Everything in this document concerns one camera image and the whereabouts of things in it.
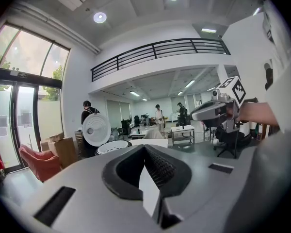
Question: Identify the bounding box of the black office chair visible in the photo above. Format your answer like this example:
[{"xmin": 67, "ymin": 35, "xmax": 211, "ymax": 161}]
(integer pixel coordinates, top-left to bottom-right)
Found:
[{"xmin": 213, "ymin": 125, "xmax": 252, "ymax": 159}]

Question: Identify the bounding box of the white rice cooker lid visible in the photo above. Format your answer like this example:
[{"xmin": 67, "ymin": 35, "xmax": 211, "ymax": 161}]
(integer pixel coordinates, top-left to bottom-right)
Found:
[{"xmin": 81, "ymin": 113, "xmax": 112, "ymax": 147}]

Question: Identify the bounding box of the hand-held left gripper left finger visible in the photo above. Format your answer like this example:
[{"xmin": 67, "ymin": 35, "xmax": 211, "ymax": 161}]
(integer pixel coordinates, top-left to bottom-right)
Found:
[{"xmin": 12, "ymin": 144, "xmax": 161, "ymax": 233}]

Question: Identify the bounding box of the small cardboard box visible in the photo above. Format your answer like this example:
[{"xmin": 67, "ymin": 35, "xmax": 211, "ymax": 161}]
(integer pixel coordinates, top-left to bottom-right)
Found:
[{"xmin": 40, "ymin": 132, "xmax": 65, "ymax": 151}]

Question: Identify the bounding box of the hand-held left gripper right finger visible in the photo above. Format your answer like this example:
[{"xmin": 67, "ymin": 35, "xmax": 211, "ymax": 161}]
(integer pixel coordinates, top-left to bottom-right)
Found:
[{"xmin": 145, "ymin": 144, "xmax": 257, "ymax": 233}]

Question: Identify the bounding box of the glass entrance door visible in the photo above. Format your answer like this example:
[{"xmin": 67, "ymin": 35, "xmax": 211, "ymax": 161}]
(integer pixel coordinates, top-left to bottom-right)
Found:
[{"xmin": 0, "ymin": 20, "xmax": 71, "ymax": 174}]

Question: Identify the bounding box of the pink armchair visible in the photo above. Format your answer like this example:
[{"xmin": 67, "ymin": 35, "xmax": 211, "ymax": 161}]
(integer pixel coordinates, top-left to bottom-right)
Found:
[{"xmin": 18, "ymin": 144, "xmax": 63, "ymax": 183}]

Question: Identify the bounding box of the dark rice cooker body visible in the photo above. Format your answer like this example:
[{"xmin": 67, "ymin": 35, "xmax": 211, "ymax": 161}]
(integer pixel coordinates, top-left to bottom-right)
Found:
[{"xmin": 94, "ymin": 139, "xmax": 133, "ymax": 157}]

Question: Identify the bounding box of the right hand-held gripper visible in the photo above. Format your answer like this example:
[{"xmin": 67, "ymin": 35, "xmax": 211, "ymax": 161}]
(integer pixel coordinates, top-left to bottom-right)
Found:
[{"xmin": 191, "ymin": 76, "xmax": 247, "ymax": 133}]

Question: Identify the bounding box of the black balcony railing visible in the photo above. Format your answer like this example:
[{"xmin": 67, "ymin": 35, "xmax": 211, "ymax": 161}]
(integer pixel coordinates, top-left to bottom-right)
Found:
[{"xmin": 91, "ymin": 38, "xmax": 231, "ymax": 82}]

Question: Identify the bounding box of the large cardboard box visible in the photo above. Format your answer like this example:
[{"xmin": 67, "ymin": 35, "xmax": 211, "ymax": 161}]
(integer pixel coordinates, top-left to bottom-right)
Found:
[{"xmin": 47, "ymin": 136, "xmax": 79, "ymax": 168}]

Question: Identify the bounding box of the white low shelf table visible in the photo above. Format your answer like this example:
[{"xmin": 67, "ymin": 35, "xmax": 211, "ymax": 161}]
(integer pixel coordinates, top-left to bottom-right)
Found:
[{"xmin": 171, "ymin": 124, "xmax": 195, "ymax": 147}]

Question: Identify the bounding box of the person's right forearm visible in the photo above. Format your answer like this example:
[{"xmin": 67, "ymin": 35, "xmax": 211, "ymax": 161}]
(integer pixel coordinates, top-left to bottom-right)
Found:
[{"xmin": 239, "ymin": 102, "xmax": 280, "ymax": 128}]

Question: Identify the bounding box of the person's white shirt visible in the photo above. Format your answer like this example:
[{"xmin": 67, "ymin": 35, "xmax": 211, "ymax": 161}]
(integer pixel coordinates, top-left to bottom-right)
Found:
[{"xmin": 223, "ymin": 54, "xmax": 291, "ymax": 233}]

